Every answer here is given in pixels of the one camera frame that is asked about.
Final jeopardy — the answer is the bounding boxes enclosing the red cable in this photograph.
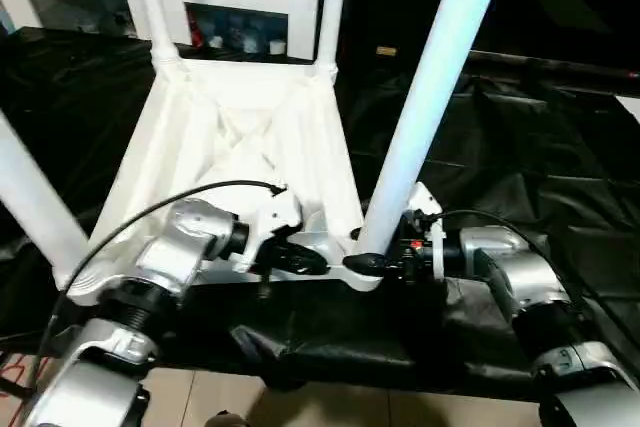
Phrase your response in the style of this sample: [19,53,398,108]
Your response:
[0,352,37,401]

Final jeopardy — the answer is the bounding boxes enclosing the dark rounded robot foot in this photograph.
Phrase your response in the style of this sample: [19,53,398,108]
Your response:
[208,411,247,427]

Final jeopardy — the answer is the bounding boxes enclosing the black tripod leg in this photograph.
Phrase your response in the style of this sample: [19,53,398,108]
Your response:
[0,375,29,401]

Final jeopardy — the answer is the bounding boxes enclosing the black left wrist camera cable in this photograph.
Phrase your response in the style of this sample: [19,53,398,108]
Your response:
[27,180,289,401]

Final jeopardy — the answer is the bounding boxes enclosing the white plastic table top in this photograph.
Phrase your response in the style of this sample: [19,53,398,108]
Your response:
[64,59,384,306]

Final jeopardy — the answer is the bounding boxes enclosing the white flat board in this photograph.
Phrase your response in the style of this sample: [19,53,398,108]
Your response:
[618,95,640,126]

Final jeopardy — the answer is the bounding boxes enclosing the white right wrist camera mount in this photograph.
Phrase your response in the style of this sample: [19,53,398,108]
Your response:
[405,181,447,279]

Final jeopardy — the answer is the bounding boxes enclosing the black mat cloth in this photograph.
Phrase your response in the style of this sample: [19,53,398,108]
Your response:
[0,24,640,404]

